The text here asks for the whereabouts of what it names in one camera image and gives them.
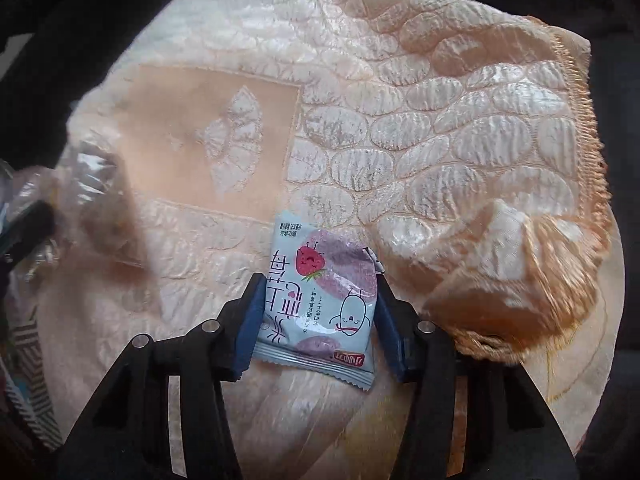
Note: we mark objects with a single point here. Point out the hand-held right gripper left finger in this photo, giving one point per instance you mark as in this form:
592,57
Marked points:
252,320

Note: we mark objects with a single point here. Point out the pale blue snack packet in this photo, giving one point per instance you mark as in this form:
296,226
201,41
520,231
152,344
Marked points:
320,290

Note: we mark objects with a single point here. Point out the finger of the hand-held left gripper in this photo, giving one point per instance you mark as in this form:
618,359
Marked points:
30,227

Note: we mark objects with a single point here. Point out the clear plastic bag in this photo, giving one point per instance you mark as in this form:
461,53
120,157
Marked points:
95,165

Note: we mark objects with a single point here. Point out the striped cardboard box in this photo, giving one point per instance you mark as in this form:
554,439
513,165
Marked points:
30,375

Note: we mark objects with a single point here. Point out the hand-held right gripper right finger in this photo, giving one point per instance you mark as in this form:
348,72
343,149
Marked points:
390,330

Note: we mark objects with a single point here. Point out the peach quilted fringed blanket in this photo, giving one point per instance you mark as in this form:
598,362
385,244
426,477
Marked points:
400,135

